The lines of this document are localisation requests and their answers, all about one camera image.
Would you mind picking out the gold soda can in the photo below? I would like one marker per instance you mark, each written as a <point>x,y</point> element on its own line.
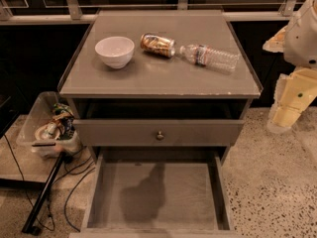
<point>158,45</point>

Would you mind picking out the white ceramic bowl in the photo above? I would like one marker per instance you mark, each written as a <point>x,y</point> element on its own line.
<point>115,52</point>

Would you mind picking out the clutter of items in bin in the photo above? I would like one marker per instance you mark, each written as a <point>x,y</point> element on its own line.
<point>60,126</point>

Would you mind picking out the clear plastic storage bin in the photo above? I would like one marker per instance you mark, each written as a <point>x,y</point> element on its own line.
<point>41,113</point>

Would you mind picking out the open grey lower drawer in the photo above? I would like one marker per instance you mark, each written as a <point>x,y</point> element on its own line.
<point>172,197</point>

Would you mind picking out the round brass drawer knob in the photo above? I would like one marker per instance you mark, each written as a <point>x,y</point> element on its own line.
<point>160,135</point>

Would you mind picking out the metal window railing frame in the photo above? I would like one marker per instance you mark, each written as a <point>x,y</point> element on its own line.
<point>56,12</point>

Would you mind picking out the clear plastic water bottle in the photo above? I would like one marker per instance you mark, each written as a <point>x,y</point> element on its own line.
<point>206,56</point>

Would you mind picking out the grey wooden nightstand cabinet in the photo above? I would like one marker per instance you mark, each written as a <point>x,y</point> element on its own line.
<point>151,87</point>

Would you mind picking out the grey upper drawer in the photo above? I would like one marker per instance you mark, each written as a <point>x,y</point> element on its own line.
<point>142,133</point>

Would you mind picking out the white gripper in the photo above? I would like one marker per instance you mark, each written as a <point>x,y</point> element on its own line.
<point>302,42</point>

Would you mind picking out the black metal stand leg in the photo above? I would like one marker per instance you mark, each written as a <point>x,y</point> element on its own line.
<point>29,227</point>

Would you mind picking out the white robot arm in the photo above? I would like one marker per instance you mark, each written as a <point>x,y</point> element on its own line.
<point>300,41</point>

